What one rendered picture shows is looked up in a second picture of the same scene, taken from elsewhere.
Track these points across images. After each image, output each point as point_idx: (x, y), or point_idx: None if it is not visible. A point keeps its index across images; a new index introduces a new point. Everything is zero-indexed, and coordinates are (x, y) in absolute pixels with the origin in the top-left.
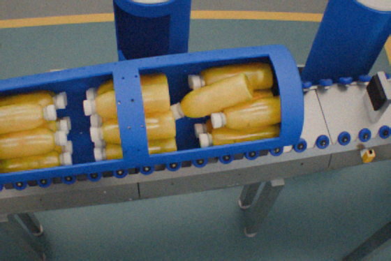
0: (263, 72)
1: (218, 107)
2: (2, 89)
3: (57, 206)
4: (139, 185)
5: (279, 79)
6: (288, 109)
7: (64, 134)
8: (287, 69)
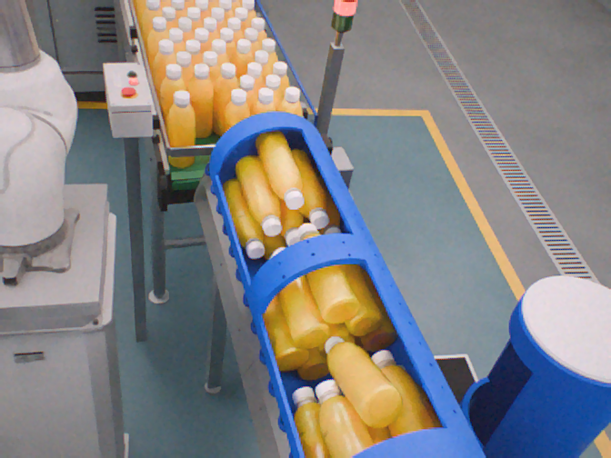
0: None
1: (340, 378)
2: (307, 142)
3: (219, 289)
4: (252, 365)
5: (395, 440)
6: None
7: (274, 223)
8: (421, 453)
